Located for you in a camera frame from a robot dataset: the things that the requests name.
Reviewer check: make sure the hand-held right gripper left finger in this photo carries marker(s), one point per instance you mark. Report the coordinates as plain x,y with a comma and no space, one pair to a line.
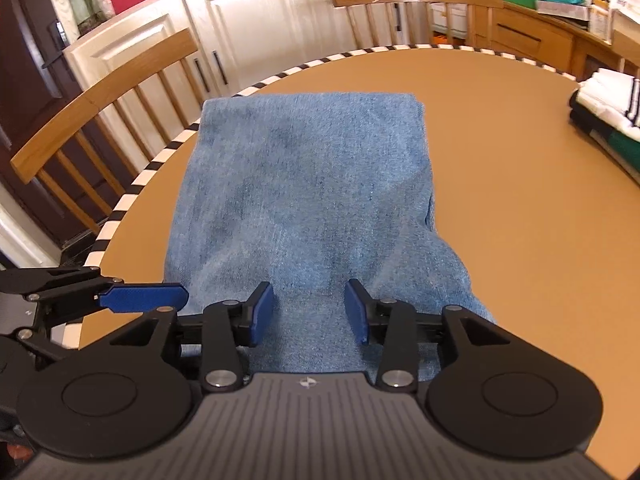
261,312

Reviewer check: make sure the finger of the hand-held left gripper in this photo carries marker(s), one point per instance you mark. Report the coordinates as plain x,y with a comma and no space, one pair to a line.
37,342
145,298

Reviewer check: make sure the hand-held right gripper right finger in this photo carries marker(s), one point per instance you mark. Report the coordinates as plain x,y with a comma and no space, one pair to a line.
356,312

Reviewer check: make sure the light blue denim jeans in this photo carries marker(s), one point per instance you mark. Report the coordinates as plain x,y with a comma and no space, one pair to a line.
310,185

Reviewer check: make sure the stack of folded clothes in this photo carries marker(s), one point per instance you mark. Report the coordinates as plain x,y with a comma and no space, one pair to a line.
610,105

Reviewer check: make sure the dark brown door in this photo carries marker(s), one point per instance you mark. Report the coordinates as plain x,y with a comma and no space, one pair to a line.
25,70

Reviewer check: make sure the white panelled cabinet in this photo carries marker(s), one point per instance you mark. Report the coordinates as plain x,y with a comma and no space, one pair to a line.
250,15

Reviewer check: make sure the wooden sideboard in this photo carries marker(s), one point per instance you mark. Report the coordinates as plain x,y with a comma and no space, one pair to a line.
530,35

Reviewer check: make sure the grey flat box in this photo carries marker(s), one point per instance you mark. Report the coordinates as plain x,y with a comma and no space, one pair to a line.
562,11

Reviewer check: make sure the small white carton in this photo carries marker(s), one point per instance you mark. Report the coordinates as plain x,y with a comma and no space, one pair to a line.
601,22

